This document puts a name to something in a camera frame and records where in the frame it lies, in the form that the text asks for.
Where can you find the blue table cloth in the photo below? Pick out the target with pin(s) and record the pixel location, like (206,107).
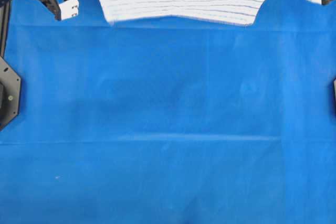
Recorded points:
(171,120)

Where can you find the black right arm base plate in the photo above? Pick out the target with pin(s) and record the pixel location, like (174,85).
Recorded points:
(334,94)

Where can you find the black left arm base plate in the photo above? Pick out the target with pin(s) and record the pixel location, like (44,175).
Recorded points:
(10,93)

